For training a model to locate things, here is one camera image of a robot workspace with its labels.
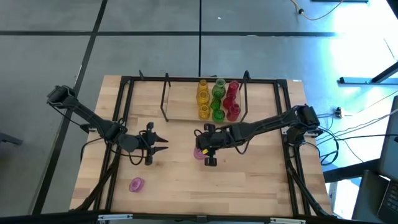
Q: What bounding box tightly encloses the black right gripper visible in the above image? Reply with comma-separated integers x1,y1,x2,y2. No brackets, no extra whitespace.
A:
196,123,234,167

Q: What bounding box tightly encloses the grey laptop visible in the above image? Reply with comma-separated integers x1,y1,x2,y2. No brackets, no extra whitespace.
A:
377,95,398,224

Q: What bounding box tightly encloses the tall red ribbed glass vase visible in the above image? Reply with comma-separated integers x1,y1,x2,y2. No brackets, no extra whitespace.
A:
226,80,240,99

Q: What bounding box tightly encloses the red ribbed glass bottle vase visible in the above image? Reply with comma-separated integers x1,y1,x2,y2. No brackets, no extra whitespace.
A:
226,103,242,123

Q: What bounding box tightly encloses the black crossbar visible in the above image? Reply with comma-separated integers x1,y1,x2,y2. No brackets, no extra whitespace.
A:
0,210,398,224

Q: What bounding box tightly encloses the pink ribbed glass bottle vase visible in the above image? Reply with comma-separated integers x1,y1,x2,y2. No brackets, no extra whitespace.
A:
193,146,208,161

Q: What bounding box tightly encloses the beige floor cable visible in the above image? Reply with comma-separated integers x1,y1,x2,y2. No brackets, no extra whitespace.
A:
290,0,345,22

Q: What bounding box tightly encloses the slim yellow ribbed glass vase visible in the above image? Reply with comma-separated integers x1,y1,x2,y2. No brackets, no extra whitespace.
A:
197,79,210,93

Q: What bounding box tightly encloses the grey floor object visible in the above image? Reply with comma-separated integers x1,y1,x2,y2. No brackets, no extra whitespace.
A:
0,133,24,146

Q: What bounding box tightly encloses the dark grey beam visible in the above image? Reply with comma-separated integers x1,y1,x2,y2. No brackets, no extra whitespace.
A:
322,157,382,184

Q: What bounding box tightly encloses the green ribbed glass vase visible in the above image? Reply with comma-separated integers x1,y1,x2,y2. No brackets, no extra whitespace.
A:
211,108,226,123

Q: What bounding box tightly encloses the small round red glass vase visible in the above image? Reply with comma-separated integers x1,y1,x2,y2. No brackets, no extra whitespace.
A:
222,96,236,110

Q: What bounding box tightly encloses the black floor cable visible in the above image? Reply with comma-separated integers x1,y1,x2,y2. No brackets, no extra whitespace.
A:
317,124,398,166

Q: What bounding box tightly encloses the black desk foot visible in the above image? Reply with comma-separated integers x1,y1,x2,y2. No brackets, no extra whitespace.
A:
338,60,398,85

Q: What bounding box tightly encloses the round green glass vase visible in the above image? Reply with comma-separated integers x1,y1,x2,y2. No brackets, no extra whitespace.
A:
211,78,227,98

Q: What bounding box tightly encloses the pink ribbed glass jar vase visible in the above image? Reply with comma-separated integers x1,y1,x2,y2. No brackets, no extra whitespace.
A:
128,177,145,193

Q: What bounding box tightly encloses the yellow diamond-pattern glass vase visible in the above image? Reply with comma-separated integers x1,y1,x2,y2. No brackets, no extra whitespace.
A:
195,90,211,106

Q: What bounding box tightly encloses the wide-neck yellow ribbed glass vase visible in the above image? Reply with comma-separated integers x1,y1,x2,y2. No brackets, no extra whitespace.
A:
198,104,211,121

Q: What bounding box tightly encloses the black wire rack tray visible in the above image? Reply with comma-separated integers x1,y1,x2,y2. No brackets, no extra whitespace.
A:
160,70,251,126

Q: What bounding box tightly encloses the black aluminium table frame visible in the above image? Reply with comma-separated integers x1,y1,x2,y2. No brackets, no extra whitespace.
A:
74,74,335,218

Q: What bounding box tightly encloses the silver bracket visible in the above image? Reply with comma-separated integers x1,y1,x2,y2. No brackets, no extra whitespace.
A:
97,213,134,222
269,217,307,224

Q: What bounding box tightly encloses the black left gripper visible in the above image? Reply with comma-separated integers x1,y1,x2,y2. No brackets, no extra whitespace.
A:
138,121,169,166

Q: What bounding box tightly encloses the white cable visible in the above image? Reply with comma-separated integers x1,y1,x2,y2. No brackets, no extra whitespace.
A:
337,90,398,133

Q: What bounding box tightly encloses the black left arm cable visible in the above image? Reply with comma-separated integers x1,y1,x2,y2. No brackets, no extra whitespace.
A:
80,136,108,163

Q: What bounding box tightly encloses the conical fluted green glass vase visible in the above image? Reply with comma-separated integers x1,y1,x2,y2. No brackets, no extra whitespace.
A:
210,96,223,111

